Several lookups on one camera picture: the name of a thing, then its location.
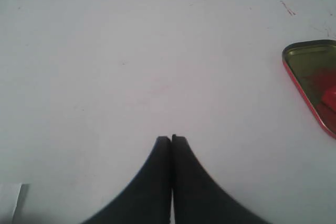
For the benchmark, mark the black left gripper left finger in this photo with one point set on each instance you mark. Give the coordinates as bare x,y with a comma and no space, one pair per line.
147,198

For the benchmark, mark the gold tin lid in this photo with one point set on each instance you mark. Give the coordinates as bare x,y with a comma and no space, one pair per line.
311,67

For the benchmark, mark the red plastic stamp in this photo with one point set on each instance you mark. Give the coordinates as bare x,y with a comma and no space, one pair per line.
329,98

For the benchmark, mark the white paper scrap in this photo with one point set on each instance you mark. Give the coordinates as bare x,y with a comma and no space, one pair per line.
12,200

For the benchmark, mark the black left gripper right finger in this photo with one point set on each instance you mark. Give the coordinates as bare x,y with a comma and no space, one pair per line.
197,197

